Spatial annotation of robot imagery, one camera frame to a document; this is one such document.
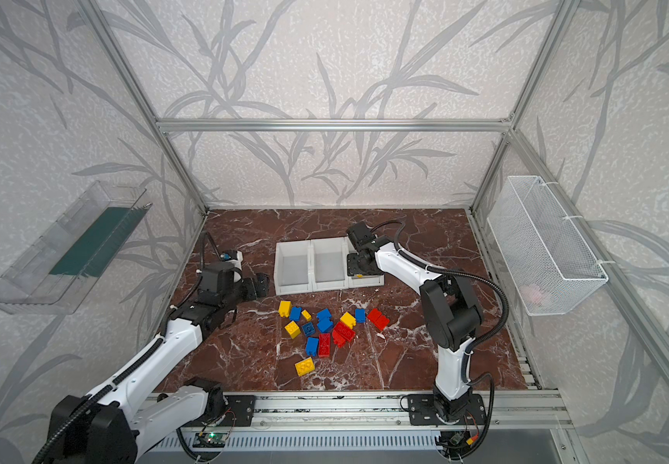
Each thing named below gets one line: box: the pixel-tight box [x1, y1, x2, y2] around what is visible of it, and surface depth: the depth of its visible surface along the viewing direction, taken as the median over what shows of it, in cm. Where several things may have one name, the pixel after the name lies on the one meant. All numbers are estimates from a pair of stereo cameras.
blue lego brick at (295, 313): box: [290, 306, 303, 322], surface depth 93 cm
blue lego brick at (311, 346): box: [305, 337, 320, 357], surface depth 84 cm
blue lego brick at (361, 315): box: [354, 308, 367, 324], surface depth 93 cm
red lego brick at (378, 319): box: [367, 307, 390, 331], surface depth 91 cm
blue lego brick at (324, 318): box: [316, 308, 333, 328], surface depth 90 cm
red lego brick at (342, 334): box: [332, 320, 356, 348], surface depth 86 cm
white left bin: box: [274, 240, 314, 296], surface depth 101 cm
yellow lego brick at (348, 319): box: [340, 311, 357, 330], surface depth 89 cm
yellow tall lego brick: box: [278, 299, 293, 319], surface depth 92 cm
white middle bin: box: [310, 236, 350, 293], surface depth 101 cm
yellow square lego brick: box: [284, 319, 301, 340], surface depth 87 cm
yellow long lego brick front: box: [294, 356, 317, 377], surface depth 82 cm
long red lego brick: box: [318, 332, 331, 358], surface depth 84 cm
